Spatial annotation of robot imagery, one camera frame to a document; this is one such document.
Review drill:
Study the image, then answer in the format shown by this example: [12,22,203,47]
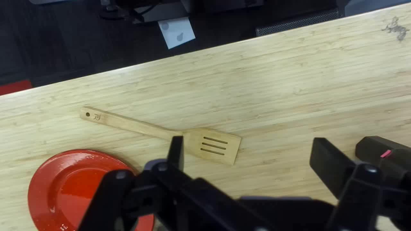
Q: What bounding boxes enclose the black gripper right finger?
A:
[310,135,411,231]

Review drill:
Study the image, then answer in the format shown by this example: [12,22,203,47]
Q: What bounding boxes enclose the wooden slotted spatula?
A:
[80,105,245,167]

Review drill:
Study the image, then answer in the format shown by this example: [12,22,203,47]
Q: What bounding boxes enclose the white paper sheet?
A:
[157,17,198,51]

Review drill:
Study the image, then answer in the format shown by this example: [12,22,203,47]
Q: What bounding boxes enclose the red floor mat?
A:
[0,79,34,96]

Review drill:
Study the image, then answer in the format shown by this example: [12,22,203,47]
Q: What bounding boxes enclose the red round plate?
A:
[28,147,157,231]

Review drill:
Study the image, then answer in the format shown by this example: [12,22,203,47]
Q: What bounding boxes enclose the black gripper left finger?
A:
[79,135,275,231]

